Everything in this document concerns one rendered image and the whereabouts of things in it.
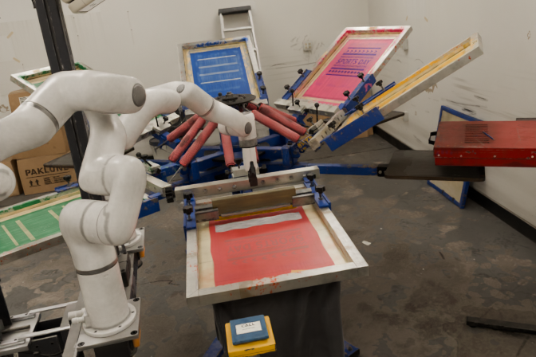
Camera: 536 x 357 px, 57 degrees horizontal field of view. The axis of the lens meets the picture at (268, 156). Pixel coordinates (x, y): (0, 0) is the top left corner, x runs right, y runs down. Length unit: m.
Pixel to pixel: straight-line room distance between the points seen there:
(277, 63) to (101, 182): 5.17
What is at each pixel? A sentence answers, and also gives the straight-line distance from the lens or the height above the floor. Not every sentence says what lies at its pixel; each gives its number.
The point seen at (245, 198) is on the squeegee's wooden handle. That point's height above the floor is 1.05.
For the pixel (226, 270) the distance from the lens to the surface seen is 1.77.
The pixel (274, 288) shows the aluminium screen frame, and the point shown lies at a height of 0.97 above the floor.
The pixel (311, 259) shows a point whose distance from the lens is 1.77.
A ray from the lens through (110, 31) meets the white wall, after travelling 6.15.
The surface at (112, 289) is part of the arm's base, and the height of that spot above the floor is 1.24.
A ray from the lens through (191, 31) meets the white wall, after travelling 6.09.
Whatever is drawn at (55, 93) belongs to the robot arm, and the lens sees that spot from 1.09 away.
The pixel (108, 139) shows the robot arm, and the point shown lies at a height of 1.57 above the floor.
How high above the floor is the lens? 1.84
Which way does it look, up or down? 18 degrees down
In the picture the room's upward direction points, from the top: 6 degrees counter-clockwise
